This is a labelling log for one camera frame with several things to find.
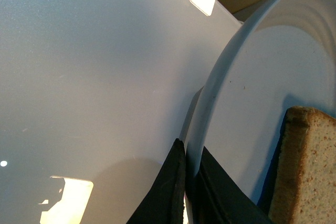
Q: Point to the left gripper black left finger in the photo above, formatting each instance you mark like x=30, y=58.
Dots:
x=164, y=203

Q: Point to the grey round plate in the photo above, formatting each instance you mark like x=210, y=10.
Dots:
x=282, y=56

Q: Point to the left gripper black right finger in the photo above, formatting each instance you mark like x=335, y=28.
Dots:
x=215, y=197

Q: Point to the slice of bread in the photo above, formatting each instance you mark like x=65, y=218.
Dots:
x=304, y=190

